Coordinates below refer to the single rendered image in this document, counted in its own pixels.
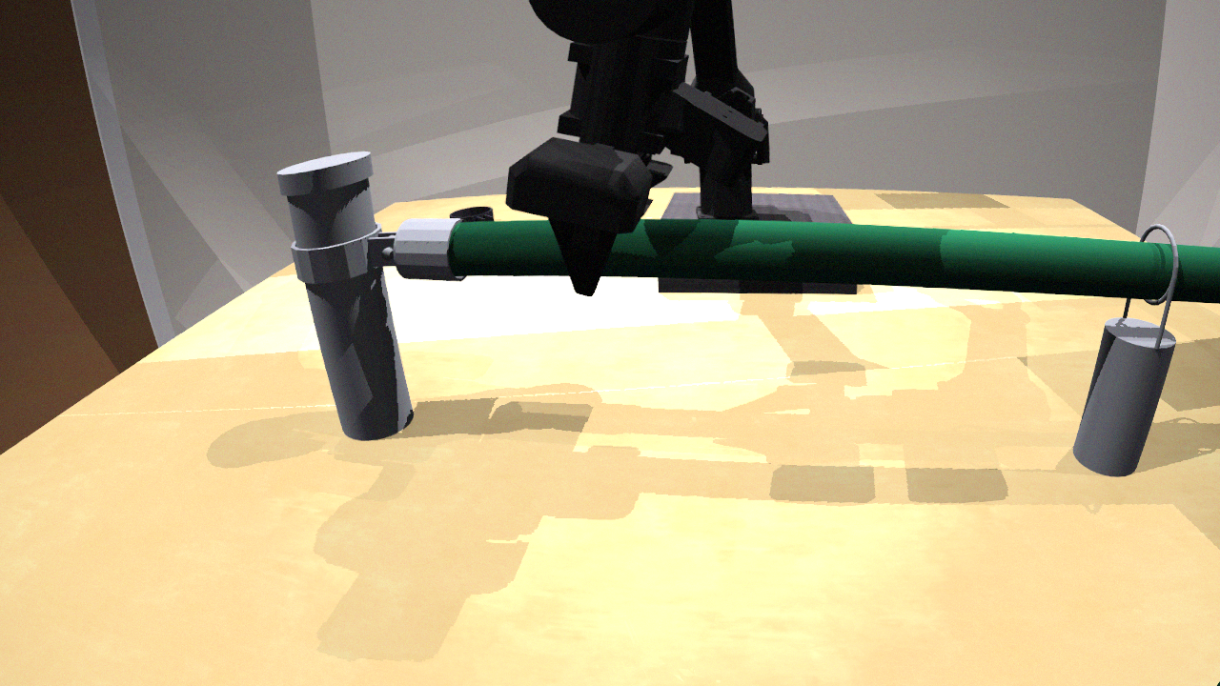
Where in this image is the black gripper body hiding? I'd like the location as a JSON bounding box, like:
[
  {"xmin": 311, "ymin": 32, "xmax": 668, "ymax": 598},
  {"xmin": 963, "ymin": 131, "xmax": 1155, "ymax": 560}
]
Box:
[{"xmin": 505, "ymin": 35, "xmax": 689, "ymax": 233}]

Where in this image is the grey cylinder with wire hook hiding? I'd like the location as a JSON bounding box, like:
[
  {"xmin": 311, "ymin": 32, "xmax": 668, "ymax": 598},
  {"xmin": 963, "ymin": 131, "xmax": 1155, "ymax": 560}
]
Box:
[{"xmin": 1074, "ymin": 225, "xmax": 1179, "ymax": 477}]

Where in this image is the grey metal post with cap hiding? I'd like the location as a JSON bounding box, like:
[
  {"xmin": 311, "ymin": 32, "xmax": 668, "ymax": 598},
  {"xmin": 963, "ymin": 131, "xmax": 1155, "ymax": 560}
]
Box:
[{"xmin": 277, "ymin": 151, "xmax": 414, "ymax": 441}]

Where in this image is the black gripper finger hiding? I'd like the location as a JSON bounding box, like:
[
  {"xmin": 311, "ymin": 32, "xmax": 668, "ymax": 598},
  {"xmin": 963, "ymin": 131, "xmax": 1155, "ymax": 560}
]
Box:
[
  {"xmin": 647, "ymin": 160, "xmax": 673, "ymax": 189},
  {"xmin": 548, "ymin": 218, "xmax": 617, "ymax": 295}
]

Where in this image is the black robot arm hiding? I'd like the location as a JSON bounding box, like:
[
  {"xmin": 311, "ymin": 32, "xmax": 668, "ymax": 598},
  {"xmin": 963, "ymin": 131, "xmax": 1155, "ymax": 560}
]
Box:
[{"xmin": 528, "ymin": 0, "xmax": 770, "ymax": 221}]

